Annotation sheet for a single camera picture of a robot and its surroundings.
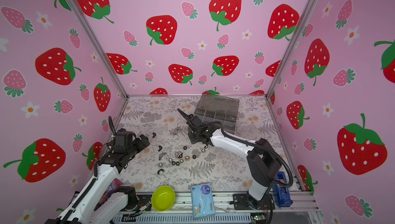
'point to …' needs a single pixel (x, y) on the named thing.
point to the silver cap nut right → (203, 150)
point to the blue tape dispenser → (282, 192)
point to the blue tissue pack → (202, 200)
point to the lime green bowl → (163, 198)
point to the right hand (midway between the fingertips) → (193, 133)
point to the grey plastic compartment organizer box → (211, 109)
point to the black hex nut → (173, 163)
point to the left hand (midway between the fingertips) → (142, 141)
